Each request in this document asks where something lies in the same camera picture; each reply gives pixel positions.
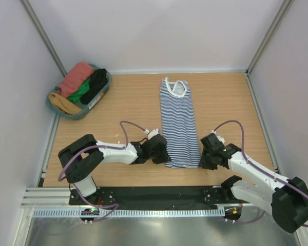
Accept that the green tank top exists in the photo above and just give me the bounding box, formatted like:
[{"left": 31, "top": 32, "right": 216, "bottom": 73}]
[{"left": 67, "top": 78, "right": 90, "bottom": 104}]

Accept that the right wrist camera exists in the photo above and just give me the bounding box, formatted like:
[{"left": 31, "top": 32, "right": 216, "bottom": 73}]
[{"left": 211, "top": 130, "right": 225, "bottom": 144}]

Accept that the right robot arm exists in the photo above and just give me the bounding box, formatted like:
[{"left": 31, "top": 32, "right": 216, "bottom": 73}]
[{"left": 200, "top": 132, "right": 308, "bottom": 233}]

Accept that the right corner aluminium post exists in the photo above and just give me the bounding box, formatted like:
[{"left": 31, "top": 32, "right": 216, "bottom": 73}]
[{"left": 245, "top": 0, "right": 294, "bottom": 77}]

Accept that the corner aluminium post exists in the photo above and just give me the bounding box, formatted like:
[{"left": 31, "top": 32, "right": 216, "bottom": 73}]
[
  {"left": 245, "top": 0, "right": 294, "bottom": 77},
  {"left": 20, "top": 0, "right": 67, "bottom": 76}
]

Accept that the teal plastic laundry basket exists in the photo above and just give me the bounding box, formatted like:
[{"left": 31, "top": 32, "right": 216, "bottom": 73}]
[{"left": 46, "top": 63, "right": 112, "bottom": 120}]

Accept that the pink tank top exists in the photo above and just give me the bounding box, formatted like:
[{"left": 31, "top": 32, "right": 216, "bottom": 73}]
[{"left": 56, "top": 61, "right": 94, "bottom": 98}]

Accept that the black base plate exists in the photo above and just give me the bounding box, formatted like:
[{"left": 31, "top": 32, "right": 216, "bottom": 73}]
[{"left": 68, "top": 186, "right": 253, "bottom": 210}]

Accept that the tan tank top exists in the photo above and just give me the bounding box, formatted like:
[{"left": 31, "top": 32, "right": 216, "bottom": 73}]
[{"left": 49, "top": 93, "right": 82, "bottom": 115}]

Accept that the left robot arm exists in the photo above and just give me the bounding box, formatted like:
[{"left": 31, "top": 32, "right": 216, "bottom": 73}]
[{"left": 58, "top": 133, "right": 171, "bottom": 205}]

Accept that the black tank top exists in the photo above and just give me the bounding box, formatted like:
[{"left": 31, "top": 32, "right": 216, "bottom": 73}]
[{"left": 80, "top": 69, "right": 108, "bottom": 105}]

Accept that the aluminium frame rail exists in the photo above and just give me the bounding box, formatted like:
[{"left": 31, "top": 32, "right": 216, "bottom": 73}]
[{"left": 20, "top": 187, "right": 72, "bottom": 208}]

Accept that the slotted cable duct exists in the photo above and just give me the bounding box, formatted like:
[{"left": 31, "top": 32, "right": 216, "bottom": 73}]
[{"left": 33, "top": 207, "right": 225, "bottom": 218}]

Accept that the blue white striped tank top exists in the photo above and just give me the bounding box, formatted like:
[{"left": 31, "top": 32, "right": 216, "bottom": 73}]
[{"left": 159, "top": 77, "right": 200, "bottom": 169}]

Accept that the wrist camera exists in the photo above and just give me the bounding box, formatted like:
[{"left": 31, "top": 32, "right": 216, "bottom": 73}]
[
  {"left": 144, "top": 128, "right": 160, "bottom": 140},
  {"left": 211, "top": 130, "right": 225, "bottom": 144}
]

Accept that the left corner aluminium post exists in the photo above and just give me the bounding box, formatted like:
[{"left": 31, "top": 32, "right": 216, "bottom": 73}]
[{"left": 20, "top": 0, "right": 67, "bottom": 76}]

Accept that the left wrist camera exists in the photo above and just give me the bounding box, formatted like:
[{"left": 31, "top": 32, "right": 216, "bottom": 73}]
[{"left": 144, "top": 128, "right": 160, "bottom": 140}]

